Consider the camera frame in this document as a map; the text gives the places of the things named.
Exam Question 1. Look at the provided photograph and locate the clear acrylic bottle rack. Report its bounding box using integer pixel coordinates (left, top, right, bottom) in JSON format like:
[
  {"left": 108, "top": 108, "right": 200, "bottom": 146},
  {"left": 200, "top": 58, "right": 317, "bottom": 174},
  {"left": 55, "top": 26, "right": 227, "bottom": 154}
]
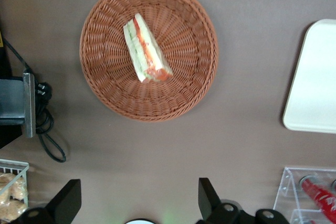
[{"left": 272, "top": 166, "right": 336, "bottom": 224}]

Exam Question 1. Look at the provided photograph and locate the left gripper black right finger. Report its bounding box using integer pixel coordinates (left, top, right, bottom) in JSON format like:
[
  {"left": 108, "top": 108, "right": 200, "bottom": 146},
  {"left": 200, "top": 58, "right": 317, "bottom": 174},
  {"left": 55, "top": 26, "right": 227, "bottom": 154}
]
[{"left": 196, "top": 177, "right": 245, "bottom": 224}]

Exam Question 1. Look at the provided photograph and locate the red cola bottle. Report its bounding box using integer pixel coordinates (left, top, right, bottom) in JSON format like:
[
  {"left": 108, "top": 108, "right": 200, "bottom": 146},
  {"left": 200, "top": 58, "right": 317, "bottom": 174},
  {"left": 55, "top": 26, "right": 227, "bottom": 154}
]
[{"left": 300, "top": 178, "right": 336, "bottom": 222}]

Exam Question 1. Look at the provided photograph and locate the triangular sandwich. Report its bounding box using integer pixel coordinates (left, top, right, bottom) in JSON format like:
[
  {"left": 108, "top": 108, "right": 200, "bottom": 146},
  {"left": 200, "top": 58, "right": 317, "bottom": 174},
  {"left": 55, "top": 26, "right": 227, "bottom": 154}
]
[{"left": 123, "top": 13, "right": 174, "bottom": 83}]

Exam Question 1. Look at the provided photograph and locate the cream plastic tray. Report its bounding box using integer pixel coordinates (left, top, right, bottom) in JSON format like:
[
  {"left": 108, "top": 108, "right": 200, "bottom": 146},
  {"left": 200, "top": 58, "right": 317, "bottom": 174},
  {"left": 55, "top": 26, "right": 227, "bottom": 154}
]
[{"left": 282, "top": 18, "right": 336, "bottom": 134}]

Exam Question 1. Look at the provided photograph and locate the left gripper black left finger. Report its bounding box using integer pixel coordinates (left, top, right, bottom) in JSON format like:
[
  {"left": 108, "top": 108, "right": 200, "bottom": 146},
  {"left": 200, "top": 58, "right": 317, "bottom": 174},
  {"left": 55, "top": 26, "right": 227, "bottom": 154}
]
[{"left": 15, "top": 179, "right": 82, "bottom": 224}]

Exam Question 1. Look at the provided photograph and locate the clear bag of fried snacks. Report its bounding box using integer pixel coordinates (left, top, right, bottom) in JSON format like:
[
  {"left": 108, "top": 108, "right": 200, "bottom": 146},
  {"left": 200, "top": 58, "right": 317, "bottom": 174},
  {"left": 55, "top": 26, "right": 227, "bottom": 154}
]
[
  {"left": 0, "top": 173, "right": 27, "bottom": 201},
  {"left": 0, "top": 198, "right": 28, "bottom": 222}
]

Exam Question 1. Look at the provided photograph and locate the metal clamp with cable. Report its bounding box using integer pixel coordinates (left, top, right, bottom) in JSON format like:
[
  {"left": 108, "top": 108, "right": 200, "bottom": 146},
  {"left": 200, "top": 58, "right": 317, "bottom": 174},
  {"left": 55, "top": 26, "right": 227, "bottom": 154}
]
[{"left": 0, "top": 36, "right": 67, "bottom": 163}]

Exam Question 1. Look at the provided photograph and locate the round brown wicker basket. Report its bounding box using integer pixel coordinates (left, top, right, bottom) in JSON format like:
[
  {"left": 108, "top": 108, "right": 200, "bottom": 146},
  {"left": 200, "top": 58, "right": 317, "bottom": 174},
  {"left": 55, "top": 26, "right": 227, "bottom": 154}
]
[{"left": 79, "top": 0, "right": 219, "bottom": 123}]

